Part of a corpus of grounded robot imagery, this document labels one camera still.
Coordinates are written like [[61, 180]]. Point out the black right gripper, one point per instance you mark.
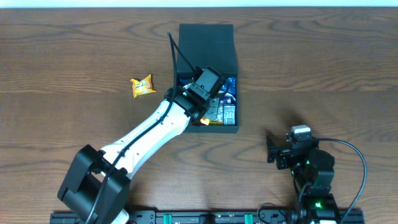
[[284, 154]]

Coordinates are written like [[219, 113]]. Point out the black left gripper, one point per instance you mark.
[[214, 106]]

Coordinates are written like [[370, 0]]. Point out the yellow orange snack packet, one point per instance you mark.
[[205, 121]]

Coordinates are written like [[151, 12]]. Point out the dark blue Cadbury chocolate bar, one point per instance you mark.
[[228, 99]]

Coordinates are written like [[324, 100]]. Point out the long blue snack bar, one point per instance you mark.
[[228, 88]]

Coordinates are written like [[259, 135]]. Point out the small yellow candy packet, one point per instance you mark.
[[142, 87]]

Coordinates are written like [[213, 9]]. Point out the yellow Hacks candy bag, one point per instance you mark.
[[216, 123]]

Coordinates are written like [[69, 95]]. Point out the small dark blue box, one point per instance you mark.
[[229, 114]]

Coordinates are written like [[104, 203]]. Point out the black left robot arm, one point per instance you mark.
[[96, 186]]

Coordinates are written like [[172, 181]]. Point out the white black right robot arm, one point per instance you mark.
[[312, 171]]

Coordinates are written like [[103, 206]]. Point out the dark green open box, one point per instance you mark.
[[208, 45]]

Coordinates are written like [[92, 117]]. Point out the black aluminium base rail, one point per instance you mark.
[[217, 217]]

